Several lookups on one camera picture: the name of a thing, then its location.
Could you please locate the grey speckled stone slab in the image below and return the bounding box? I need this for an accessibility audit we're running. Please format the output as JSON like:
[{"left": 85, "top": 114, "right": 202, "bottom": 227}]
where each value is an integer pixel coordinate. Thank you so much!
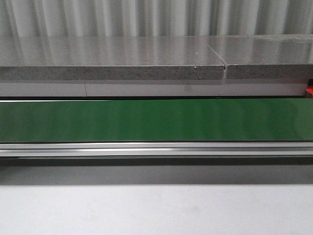
[{"left": 0, "top": 36, "right": 224, "bottom": 81}]

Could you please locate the aluminium conveyor side rail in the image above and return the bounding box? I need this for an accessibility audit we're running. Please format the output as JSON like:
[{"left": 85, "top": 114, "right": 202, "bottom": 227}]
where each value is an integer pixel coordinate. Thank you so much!
[{"left": 0, "top": 141, "right": 313, "bottom": 159}]

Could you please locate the white panel under slabs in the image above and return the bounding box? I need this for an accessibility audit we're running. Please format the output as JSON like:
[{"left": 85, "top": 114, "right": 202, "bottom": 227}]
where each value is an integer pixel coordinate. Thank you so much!
[{"left": 0, "top": 79, "right": 308, "bottom": 97}]

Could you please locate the white pleated curtain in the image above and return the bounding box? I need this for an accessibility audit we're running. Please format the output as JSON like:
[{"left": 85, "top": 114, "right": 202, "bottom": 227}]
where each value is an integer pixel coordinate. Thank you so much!
[{"left": 0, "top": 0, "right": 313, "bottom": 37}]

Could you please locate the red plastic tray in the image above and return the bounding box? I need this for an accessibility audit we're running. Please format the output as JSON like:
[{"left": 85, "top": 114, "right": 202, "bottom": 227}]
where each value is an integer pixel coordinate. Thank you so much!
[{"left": 305, "top": 86, "right": 313, "bottom": 98}]

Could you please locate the green conveyor belt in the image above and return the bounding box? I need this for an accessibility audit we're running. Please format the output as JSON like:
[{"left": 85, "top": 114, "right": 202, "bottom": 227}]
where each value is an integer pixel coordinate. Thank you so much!
[{"left": 0, "top": 98, "right": 313, "bottom": 142}]

